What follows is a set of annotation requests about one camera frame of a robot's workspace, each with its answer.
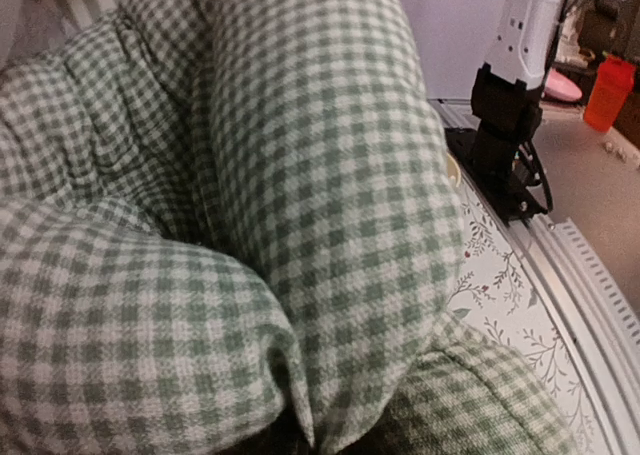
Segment green checkered cushion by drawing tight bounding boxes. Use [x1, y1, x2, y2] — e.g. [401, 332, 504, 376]
[1, 0, 577, 454]

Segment cream pet bowl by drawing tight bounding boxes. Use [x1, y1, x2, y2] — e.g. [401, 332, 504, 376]
[446, 152, 462, 189]

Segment green striped pet tent fabric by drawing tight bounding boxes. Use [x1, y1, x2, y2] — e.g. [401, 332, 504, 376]
[17, 0, 121, 45]

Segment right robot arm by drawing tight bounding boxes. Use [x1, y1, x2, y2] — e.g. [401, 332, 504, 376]
[485, 0, 565, 90]

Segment pink round disc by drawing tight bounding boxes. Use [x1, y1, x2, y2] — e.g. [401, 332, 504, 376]
[544, 69, 583, 103]

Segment red translucent container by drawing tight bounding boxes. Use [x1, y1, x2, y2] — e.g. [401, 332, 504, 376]
[583, 55, 636, 133]

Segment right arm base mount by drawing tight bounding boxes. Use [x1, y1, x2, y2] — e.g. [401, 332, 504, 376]
[445, 64, 554, 224]

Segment front aluminium rail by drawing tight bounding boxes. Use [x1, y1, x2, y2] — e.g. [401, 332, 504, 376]
[450, 104, 639, 454]

